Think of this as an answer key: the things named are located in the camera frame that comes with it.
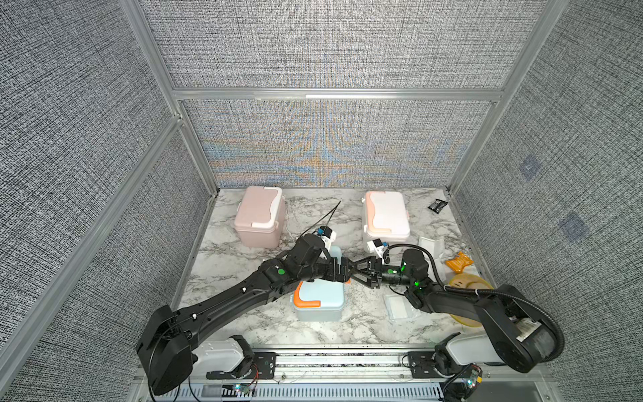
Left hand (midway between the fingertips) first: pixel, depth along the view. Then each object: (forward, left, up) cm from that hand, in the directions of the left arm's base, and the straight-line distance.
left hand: (350, 265), depth 74 cm
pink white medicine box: (+24, +30, -5) cm, 38 cm away
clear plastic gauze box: (+15, -38, -19) cm, 45 cm away
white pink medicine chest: (+21, -16, -5) cm, 27 cm away
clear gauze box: (-7, -17, -18) cm, 26 cm away
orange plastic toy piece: (+9, -44, -18) cm, 48 cm away
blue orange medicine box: (-8, +9, -4) cm, 13 cm away
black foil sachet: (+36, -45, -17) cm, 60 cm away
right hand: (0, 0, -2) cm, 2 cm away
